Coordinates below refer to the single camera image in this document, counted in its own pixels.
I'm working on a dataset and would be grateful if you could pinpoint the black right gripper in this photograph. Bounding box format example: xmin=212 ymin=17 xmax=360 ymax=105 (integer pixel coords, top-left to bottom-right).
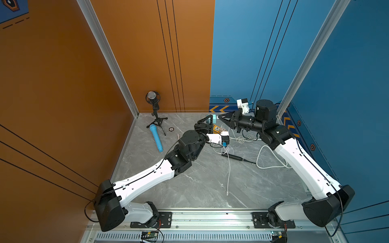
xmin=217 ymin=109 xmax=265 ymax=134

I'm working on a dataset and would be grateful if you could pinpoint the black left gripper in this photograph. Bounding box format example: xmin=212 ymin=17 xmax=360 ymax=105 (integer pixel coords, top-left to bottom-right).
xmin=188 ymin=115 xmax=213 ymax=163

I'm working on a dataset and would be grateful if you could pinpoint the white usb charging cable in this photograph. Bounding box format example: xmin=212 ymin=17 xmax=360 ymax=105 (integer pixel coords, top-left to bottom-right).
xmin=212 ymin=130 xmax=259 ymax=156

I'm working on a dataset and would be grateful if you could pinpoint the black electric toothbrush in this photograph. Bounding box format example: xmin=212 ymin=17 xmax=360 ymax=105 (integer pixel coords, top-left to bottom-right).
xmin=221 ymin=153 xmax=255 ymax=164

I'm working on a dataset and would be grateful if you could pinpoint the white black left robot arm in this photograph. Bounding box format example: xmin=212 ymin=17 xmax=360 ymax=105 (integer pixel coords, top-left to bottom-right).
xmin=91 ymin=115 xmax=216 ymax=232

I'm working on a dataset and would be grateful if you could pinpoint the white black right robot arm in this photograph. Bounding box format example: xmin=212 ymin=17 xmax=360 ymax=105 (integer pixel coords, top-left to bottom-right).
xmin=218 ymin=99 xmax=355 ymax=228

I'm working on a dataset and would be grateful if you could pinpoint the yellow power strip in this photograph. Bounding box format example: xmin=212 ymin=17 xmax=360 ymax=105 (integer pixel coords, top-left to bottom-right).
xmin=213 ymin=124 xmax=226 ymax=134

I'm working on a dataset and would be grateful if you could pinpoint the blue toy microphone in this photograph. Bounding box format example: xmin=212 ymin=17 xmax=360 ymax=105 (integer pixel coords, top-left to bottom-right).
xmin=150 ymin=124 xmax=163 ymax=152

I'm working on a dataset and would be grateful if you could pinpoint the right green circuit board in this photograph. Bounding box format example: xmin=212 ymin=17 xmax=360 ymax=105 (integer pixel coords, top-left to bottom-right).
xmin=270 ymin=231 xmax=288 ymax=243

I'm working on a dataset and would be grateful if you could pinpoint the green circuit board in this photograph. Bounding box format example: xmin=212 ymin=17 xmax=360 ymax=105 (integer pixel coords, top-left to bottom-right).
xmin=270 ymin=231 xmax=288 ymax=243
xmin=140 ymin=231 xmax=159 ymax=243

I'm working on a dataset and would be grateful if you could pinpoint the left green circuit board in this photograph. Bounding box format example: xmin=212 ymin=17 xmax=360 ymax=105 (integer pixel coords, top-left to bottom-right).
xmin=140 ymin=231 xmax=159 ymax=243

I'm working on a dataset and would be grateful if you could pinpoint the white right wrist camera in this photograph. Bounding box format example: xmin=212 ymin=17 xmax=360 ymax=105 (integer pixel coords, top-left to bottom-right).
xmin=237 ymin=98 xmax=250 ymax=114

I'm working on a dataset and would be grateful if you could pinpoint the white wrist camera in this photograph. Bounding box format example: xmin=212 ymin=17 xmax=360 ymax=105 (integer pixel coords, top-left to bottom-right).
xmin=237 ymin=98 xmax=250 ymax=114
xmin=207 ymin=131 xmax=230 ymax=147

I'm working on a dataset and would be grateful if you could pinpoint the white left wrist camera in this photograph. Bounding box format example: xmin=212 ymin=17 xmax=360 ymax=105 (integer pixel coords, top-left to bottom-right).
xmin=207 ymin=131 xmax=230 ymax=147

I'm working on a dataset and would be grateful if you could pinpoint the white power strip cord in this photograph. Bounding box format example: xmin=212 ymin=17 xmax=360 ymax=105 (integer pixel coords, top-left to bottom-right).
xmin=256 ymin=145 xmax=293 ymax=170

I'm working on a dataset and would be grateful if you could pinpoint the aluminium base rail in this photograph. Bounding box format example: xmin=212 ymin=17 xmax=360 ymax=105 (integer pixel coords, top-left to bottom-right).
xmin=81 ymin=209 xmax=347 ymax=243

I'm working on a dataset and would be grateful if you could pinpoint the aluminium corner post right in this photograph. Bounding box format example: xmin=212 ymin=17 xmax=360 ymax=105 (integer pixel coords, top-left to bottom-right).
xmin=277 ymin=0 xmax=350 ymax=123

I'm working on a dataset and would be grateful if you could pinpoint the aluminium corner post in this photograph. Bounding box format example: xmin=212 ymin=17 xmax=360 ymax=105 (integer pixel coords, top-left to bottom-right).
xmin=77 ymin=0 xmax=139 ymax=118
xmin=277 ymin=0 xmax=350 ymax=123

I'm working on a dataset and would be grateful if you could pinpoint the aluminium corner post left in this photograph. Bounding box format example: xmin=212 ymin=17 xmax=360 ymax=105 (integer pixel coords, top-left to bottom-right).
xmin=77 ymin=0 xmax=139 ymax=118

